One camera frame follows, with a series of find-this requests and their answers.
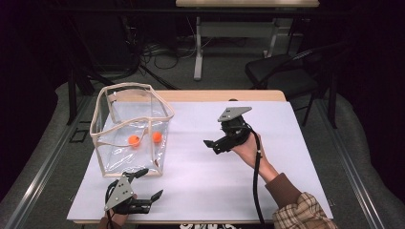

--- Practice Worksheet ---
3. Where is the bundle of floor cables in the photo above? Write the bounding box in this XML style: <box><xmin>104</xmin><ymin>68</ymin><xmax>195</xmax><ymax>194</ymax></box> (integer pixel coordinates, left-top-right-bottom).
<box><xmin>139</xmin><ymin>39</ymin><xmax>199</xmax><ymax>71</ymax></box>

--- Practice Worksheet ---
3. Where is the clear plastic bag beige trim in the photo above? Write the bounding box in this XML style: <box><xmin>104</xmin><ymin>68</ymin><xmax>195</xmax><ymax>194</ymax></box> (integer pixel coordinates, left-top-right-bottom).
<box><xmin>89</xmin><ymin>81</ymin><xmax>176</xmax><ymax>178</ymax></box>

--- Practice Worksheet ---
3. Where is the black white printed clothing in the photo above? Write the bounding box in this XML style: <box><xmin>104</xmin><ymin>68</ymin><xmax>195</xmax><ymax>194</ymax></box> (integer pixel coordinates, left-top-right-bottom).
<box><xmin>180</xmin><ymin>223</ymin><xmax>239</xmax><ymax>229</ymax></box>

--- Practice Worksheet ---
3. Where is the white table mat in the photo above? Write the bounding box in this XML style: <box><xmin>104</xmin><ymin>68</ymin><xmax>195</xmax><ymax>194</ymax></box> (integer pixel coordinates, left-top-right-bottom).
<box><xmin>66</xmin><ymin>100</ymin><xmax>334</xmax><ymax>222</ymax></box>

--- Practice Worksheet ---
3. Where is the grey metal floor rail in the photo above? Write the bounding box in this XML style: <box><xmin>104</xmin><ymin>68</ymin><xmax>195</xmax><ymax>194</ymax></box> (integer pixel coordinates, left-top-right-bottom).
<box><xmin>3</xmin><ymin>94</ymin><xmax>94</xmax><ymax>229</ymax></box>
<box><xmin>314</xmin><ymin>98</ymin><xmax>387</xmax><ymax>229</ymax></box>

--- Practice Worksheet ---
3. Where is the black metal frame post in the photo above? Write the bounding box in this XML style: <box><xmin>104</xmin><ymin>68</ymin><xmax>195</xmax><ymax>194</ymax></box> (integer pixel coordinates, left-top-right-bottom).
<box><xmin>328</xmin><ymin>68</ymin><xmax>339</xmax><ymax>130</ymax></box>
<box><xmin>66</xmin><ymin>18</ymin><xmax>96</xmax><ymax>126</ymax></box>

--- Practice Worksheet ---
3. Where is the black folding chair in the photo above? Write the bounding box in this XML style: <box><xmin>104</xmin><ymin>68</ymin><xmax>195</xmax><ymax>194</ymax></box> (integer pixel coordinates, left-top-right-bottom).
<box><xmin>244</xmin><ymin>41</ymin><xmax>352</xmax><ymax>128</ymax></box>

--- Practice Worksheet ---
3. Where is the person's right hand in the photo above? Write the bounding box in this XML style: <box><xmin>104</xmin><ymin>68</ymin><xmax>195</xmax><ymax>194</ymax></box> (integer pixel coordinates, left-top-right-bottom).
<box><xmin>230</xmin><ymin>131</ymin><xmax>272</xmax><ymax>175</ymax></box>

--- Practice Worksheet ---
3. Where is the right hand-held gripper cable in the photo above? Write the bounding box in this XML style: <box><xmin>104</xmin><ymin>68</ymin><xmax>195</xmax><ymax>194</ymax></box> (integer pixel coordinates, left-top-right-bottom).
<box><xmin>244</xmin><ymin>124</ymin><xmax>267</xmax><ymax>229</ymax></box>

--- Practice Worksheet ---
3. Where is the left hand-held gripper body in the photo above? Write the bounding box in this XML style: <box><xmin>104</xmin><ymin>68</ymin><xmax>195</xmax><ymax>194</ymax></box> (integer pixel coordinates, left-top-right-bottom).
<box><xmin>103</xmin><ymin>175</ymin><xmax>153</xmax><ymax>216</ymax></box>

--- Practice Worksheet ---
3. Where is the wooden table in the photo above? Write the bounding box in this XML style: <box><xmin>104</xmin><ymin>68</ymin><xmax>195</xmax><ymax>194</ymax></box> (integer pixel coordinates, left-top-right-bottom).
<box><xmin>71</xmin><ymin>89</ymin><xmax>334</xmax><ymax>225</ymax></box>

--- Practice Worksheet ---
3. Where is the white desk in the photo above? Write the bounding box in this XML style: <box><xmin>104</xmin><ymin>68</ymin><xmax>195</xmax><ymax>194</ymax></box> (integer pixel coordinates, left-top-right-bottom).
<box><xmin>175</xmin><ymin>0</ymin><xmax>320</xmax><ymax>82</ymax></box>

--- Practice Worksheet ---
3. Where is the person's left hand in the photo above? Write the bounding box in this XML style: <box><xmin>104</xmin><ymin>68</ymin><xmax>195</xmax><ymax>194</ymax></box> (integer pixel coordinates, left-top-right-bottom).
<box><xmin>101</xmin><ymin>194</ymin><xmax>138</xmax><ymax>226</ymax></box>

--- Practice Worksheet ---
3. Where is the dark curtain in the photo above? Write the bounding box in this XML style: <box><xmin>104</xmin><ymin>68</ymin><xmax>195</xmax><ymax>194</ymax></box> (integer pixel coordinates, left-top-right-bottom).
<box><xmin>333</xmin><ymin>0</ymin><xmax>405</xmax><ymax>198</ymax></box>
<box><xmin>0</xmin><ymin>0</ymin><xmax>70</xmax><ymax>204</ymax></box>

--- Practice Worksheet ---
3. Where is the left hand-held gripper cable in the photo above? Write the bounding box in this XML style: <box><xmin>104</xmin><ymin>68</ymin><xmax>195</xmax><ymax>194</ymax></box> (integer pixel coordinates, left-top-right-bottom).
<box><xmin>104</xmin><ymin>179</ymin><xmax>118</xmax><ymax>229</ymax></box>

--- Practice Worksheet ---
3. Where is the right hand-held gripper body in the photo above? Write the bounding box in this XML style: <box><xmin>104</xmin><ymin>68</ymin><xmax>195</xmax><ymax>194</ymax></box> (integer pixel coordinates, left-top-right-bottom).
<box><xmin>217</xmin><ymin>106</ymin><xmax>253</xmax><ymax>153</ymax></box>

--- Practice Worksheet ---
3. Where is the hand-held gripper cable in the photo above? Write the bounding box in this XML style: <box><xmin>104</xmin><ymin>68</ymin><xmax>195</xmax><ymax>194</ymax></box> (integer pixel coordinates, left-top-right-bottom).
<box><xmin>244</xmin><ymin>124</ymin><xmax>267</xmax><ymax>229</ymax></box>
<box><xmin>104</xmin><ymin>179</ymin><xmax>118</xmax><ymax>229</ymax></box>

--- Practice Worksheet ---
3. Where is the black tripod stand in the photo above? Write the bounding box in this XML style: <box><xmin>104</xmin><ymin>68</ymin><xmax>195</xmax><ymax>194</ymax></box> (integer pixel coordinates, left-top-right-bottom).
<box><xmin>120</xmin><ymin>15</ymin><xmax>180</xmax><ymax>91</ymax></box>

